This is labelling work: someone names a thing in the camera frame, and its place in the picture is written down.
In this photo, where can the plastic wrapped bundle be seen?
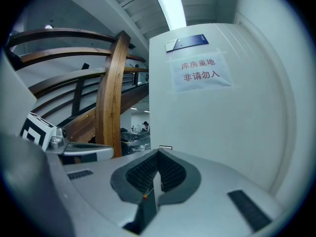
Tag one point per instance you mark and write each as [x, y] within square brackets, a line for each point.
[134, 138]

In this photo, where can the taped paper notice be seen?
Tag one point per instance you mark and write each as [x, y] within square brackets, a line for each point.
[201, 70]

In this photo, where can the long ceiling light strip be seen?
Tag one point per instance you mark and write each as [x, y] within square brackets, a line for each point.
[170, 6]

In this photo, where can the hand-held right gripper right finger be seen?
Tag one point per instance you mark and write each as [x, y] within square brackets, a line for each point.
[212, 186]

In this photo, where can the blue and white sign plate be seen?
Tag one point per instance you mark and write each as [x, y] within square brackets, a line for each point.
[187, 42]

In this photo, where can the white door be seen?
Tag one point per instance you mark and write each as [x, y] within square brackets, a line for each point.
[222, 132]

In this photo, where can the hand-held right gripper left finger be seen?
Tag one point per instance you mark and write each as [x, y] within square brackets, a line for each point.
[93, 194]

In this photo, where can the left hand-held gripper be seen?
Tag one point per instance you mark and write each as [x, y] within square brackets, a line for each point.
[37, 132]

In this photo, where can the small yellow red bead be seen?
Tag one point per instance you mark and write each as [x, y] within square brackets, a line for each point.
[146, 196]

